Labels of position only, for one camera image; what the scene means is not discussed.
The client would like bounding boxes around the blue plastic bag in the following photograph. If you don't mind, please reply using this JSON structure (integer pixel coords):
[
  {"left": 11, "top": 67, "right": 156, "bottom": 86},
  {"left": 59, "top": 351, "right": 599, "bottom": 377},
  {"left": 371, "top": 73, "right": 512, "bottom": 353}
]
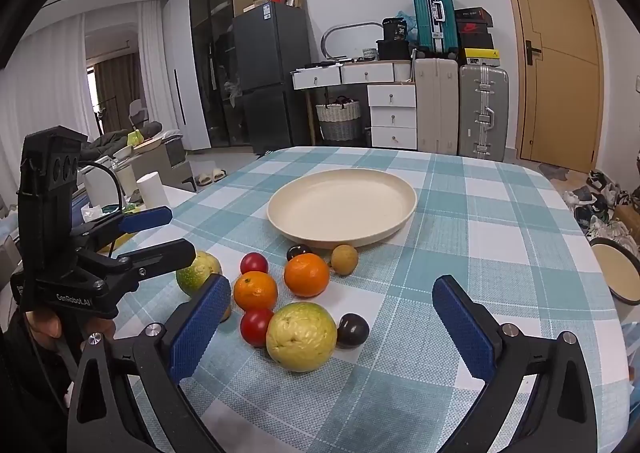
[{"left": 397, "top": 10, "right": 418, "bottom": 41}]

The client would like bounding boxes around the round cream stool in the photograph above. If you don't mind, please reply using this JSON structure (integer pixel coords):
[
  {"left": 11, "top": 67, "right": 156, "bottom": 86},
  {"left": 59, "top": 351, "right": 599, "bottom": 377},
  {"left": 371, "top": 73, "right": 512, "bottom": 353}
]
[{"left": 589, "top": 237, "right": 640, "bottom": 321}]

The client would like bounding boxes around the brown curtain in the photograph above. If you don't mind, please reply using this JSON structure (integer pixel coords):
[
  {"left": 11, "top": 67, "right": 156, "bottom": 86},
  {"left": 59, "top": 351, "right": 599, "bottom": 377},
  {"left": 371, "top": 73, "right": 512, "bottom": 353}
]
[{"left": 92, "top": 53, "right": 143, "bottom": 134}]

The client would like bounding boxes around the grey woven basket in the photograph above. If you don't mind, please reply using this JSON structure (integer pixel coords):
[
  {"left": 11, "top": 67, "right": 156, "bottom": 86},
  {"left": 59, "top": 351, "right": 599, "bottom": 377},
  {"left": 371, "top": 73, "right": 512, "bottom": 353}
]
[{"left": 315, "top": 96, "right": 361, "bottom": 142}]

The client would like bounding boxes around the white drawer desk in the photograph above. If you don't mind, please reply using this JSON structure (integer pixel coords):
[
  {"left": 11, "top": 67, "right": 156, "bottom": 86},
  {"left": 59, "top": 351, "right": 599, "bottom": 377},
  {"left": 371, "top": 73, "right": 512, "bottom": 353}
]
[{"left": 291, "top": 60, "right": 418, "bottom": 150}]

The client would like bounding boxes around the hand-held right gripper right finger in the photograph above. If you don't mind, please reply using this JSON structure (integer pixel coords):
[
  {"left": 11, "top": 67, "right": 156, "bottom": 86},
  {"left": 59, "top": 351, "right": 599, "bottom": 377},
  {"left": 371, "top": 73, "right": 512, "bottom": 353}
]
[{"left": 431, "top": 275, "right": 598, "bottom": 453}]

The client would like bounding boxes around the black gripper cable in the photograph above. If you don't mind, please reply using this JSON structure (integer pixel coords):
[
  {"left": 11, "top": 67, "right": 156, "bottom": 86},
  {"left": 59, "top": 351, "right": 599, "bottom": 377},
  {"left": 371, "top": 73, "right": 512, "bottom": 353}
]
[{"left": 75, "top": 160, "right": 124, "bottom": 254}]

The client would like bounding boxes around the black tub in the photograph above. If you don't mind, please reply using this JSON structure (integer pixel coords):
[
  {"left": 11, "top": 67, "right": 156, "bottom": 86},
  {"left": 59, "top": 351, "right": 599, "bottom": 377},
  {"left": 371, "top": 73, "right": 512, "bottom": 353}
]
[{"left": 382, "top": 18, "right": 408, "bottom": 41}]

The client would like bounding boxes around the white office chair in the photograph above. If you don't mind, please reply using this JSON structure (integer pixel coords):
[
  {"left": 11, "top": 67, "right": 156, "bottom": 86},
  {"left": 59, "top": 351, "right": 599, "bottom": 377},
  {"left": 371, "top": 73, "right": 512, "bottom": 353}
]
[{"left": 127, "top": 100, "right": 151, "bottom": 131}]

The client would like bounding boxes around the wooden door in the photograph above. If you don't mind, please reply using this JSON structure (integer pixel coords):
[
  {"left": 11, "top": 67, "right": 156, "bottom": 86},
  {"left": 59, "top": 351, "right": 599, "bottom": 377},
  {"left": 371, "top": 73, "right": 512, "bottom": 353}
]
[{"left": 492, "top": 0, "right": 603, "bottom": 174}]

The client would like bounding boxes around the pile of shoes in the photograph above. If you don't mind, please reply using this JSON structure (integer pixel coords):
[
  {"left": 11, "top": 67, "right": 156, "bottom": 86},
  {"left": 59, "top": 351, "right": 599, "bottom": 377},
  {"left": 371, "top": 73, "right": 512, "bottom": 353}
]
[{"left": 562, "top": 168, "right": 640, "bottom": 254}]

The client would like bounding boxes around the teal suitcase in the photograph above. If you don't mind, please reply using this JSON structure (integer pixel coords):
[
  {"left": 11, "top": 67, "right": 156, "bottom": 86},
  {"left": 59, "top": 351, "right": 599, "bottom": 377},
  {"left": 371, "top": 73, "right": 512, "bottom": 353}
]
[{"left": 410, "top": 0, "right": 460, "bottom": 58}]

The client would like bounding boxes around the dark grey refrigerator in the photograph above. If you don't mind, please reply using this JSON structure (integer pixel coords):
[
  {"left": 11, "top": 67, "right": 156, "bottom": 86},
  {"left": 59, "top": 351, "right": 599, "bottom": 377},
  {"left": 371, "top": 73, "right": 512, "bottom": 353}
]
[{"left": 231, "top": 2, "right": 313, "bottom": 155}]

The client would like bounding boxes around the green guava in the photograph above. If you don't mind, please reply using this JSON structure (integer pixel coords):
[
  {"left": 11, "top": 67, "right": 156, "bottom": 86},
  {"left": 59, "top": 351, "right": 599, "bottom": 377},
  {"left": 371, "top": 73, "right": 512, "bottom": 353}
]
[{"left": 175, "top": 251, "right": 223, "bottom": 298}]

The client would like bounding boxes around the beige suitcase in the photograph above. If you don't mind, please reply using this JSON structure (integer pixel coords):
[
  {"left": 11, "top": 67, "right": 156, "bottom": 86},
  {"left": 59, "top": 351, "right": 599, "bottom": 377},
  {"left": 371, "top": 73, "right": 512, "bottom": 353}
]
[{"left": 415, "top": 58, "right": 460, "bottom": 154}]

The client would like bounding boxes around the person's left hand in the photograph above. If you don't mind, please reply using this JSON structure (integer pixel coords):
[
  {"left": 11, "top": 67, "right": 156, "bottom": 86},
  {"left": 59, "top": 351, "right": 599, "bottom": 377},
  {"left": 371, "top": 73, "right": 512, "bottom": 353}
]
[{"left": 24, "top": 310, "right": 118, "bottom": 350}]

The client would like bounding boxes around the white paper towel roll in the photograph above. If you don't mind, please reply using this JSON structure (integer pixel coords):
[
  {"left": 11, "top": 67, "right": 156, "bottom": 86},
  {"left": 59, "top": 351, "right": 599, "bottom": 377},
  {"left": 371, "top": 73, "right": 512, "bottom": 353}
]
[{"left": 136, "top": 172, "right": 166, "bottom": 209}]

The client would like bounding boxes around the oval metal-framed mirror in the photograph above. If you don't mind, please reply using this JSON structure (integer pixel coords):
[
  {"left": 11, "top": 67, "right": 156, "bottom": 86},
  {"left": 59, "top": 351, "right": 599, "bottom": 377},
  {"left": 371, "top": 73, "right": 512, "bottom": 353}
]
[{"left": 321, "top": 22, "right": 385, "bottom": 60}]

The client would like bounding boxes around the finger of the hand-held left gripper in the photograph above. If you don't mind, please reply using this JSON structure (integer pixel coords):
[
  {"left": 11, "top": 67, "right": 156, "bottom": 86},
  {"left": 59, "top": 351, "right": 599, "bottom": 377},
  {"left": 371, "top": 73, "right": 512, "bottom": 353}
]
[
  {"left": 75, "top": 239, "right": 197, "bottom": 291},
  {"left": 70, "top": 206, "right": 173, "bottom": 251}
]

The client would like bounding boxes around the grey doormat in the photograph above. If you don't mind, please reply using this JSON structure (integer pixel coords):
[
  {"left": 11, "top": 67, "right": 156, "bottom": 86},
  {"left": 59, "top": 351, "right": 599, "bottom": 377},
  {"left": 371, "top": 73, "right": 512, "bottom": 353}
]
[{"left": 537, "top": 163, "right": 576, "bottom": 181}]

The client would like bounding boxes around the white and dark wardrobe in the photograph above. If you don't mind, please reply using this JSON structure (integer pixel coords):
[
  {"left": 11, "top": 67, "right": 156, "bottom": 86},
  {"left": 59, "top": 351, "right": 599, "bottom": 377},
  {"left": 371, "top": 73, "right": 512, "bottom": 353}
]
[{"left": 162, "top": 0, "right": 265, "bottom": 152}]

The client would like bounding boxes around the orange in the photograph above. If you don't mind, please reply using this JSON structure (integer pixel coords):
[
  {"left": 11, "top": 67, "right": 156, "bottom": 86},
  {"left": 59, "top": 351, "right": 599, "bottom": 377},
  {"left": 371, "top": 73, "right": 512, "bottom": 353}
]
[
  {"left": 284, "top": 253, "right": 331, "bottom": 298},
  {"left": 233, "top": 271, "right": 279, "bottom": 312}
]

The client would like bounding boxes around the yellow guava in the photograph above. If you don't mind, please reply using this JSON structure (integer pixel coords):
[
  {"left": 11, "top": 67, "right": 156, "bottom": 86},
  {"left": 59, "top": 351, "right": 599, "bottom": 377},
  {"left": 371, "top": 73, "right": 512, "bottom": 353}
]
[{"left": 265, "top": 302, "right": 338, "bottom": 373}]

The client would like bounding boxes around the yellow and black shoe box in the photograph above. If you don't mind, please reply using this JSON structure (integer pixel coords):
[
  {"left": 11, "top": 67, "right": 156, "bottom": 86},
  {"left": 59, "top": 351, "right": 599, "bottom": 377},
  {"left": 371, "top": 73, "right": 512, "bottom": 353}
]
[{"left": 462, "top": 48, "right": 502, "bottom": 68}]

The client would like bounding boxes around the red tomato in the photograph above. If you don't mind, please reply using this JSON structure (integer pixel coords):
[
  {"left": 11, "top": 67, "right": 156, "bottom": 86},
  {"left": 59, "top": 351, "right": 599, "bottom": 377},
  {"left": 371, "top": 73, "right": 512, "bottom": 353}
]
[
  {"left": 240, "top": 252, "right": 269, "bottom": 276},
  {"left": 240, "top": 308, "right": 275, "bottom": 348}
]

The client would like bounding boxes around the dark clothes heap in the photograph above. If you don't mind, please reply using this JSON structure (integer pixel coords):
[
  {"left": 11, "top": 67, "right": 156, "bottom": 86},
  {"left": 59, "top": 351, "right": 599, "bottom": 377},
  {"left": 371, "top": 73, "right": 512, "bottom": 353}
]
[{"left": 80, "top": 122, "right": 163, "bottom": 159}]

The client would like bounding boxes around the white curtain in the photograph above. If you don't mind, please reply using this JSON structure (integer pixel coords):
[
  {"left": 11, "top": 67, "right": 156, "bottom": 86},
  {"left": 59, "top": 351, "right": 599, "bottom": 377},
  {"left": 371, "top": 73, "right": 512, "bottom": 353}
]
[{"left": 0, "top": 0, "right": 173, "bottom": 169}]

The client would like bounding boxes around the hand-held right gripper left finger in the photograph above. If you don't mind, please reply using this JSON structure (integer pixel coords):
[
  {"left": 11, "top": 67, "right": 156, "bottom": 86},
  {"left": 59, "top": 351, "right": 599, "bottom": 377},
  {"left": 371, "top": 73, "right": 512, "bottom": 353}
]
[{"left": 67, "top": 273, "right": 232, "bottom": 453}]

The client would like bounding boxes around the silver suitcase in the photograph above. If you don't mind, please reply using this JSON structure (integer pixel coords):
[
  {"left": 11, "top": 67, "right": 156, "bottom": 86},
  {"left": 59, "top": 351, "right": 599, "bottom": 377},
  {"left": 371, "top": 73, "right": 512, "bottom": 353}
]
[{"left": 458, "top": 64, "right": 510, "bottom": 162}]

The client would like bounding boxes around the red and black shoe box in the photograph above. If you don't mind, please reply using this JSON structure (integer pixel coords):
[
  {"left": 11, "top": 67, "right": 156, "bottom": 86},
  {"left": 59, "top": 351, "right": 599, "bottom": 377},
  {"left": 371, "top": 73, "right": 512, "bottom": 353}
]
[{"left": 459, "top": 27, "right": 495, "bottom": 50}]

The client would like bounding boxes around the cream round plate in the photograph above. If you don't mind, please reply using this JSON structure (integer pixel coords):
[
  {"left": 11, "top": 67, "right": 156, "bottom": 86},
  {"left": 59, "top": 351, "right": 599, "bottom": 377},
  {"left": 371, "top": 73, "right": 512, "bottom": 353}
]
[{"left": 267, "top": 169, "right": 418, "bottom": 249}]

